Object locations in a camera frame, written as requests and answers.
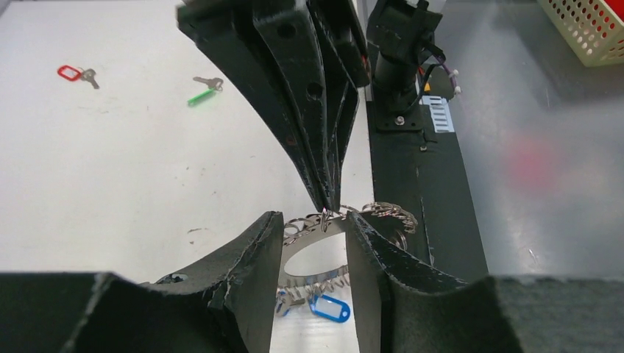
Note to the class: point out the metal disc keyring holder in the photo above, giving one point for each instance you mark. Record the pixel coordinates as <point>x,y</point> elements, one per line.
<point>294,289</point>

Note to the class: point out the key with red tag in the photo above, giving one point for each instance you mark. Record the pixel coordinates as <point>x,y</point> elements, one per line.
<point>72,74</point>

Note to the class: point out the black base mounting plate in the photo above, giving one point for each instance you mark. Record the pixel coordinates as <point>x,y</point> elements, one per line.
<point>424,173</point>

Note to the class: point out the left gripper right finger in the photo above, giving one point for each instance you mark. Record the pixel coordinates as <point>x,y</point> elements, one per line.
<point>402,304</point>

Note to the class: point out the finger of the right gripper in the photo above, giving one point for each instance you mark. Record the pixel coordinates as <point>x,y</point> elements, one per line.
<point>346,69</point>
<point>225,33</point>

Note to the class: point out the key with green tag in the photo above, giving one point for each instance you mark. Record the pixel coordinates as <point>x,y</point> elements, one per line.
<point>213,86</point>

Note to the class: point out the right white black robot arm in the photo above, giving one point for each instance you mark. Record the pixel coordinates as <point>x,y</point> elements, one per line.
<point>300,64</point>

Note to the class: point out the cream perforated basket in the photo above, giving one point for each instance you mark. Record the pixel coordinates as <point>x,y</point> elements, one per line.
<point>593,29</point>

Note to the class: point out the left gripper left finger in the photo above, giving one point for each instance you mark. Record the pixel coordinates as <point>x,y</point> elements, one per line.
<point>223,302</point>

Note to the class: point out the blue tag on keyring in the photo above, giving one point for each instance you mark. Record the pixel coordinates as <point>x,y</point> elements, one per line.
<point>330,308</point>

